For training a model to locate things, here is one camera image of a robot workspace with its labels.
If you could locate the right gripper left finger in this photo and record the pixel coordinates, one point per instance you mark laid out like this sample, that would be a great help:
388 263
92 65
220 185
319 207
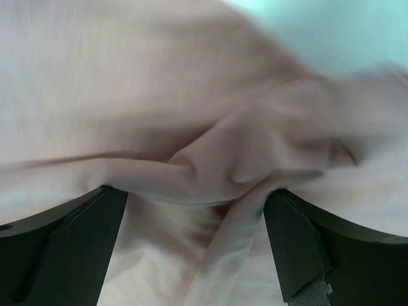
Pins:
60 257

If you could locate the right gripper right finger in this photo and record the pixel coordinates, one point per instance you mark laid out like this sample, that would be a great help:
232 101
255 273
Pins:
322 259

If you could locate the pink t shirt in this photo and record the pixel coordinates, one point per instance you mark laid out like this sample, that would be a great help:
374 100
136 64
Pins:
198 115

